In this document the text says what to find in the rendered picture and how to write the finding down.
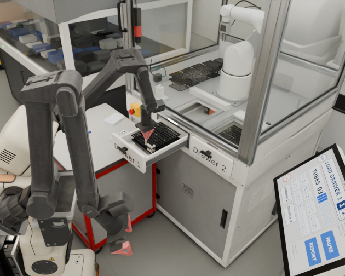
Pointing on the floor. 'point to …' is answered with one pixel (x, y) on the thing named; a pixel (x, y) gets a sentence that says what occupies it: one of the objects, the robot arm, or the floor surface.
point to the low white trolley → (109, 174)
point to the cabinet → (220, 199)
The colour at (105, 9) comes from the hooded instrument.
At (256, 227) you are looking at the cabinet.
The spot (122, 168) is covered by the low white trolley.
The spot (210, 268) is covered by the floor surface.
